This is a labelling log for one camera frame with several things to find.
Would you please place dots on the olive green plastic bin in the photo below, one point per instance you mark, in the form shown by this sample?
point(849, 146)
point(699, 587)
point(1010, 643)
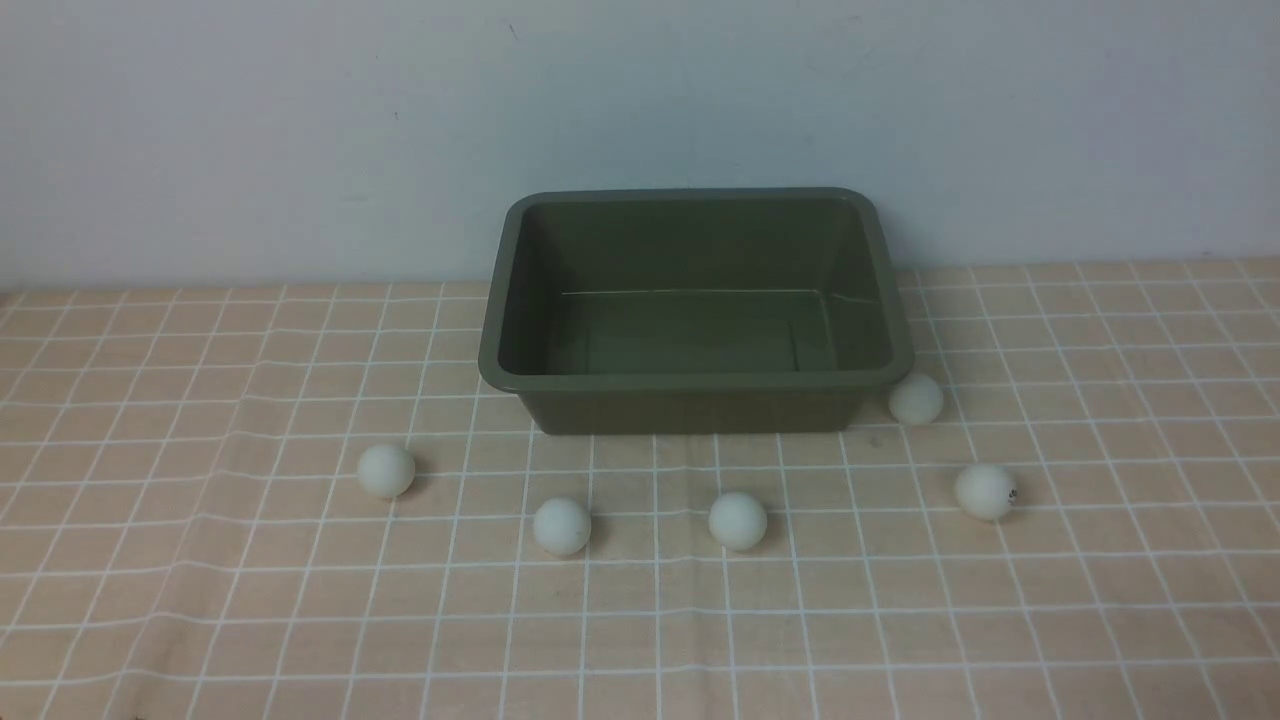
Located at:
point(663, 312)

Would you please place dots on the beige checkered tablecloth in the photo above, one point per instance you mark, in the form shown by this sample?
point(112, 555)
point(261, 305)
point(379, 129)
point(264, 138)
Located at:
point(184, 536)

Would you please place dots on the white ping-pong ball printed logo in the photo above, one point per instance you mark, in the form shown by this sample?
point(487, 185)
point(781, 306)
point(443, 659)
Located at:
point(986, 492)

